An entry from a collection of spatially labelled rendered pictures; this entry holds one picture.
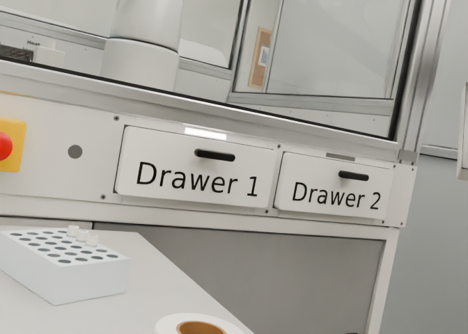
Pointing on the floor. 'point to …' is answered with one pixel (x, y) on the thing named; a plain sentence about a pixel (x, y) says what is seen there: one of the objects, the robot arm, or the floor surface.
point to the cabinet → (250, 259)
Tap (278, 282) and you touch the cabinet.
